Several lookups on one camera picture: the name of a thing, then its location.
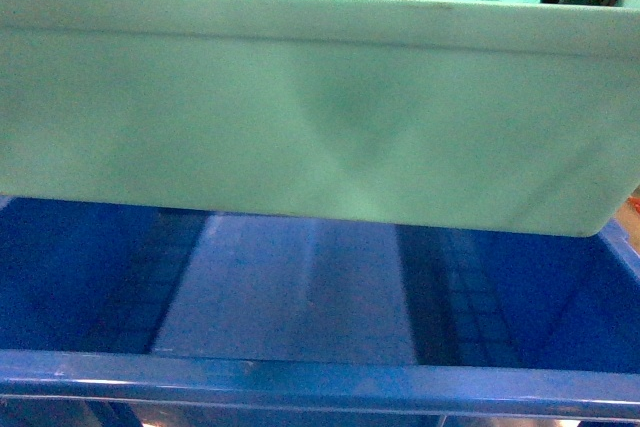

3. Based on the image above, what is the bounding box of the teal plastic bin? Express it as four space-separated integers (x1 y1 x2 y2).
1 0 639 236

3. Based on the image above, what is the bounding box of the large blue plastic crate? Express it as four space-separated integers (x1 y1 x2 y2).
1 198 639 426

